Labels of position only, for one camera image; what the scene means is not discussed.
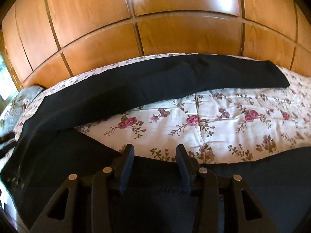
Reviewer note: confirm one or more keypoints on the light blue floral pillow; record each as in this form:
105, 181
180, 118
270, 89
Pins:
13, 111

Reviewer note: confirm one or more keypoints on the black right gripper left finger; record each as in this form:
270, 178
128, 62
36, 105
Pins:
122, 168

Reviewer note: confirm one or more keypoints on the black pants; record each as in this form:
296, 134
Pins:
155, 199

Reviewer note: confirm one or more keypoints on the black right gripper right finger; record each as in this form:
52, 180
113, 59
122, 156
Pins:
188, 167

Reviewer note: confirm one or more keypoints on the window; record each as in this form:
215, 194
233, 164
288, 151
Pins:
7, 86

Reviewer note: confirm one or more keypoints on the wooden panelled wardrobe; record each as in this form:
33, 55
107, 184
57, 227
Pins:
46, 41

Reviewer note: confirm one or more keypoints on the floral white bedspread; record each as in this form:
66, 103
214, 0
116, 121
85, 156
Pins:
223, 109

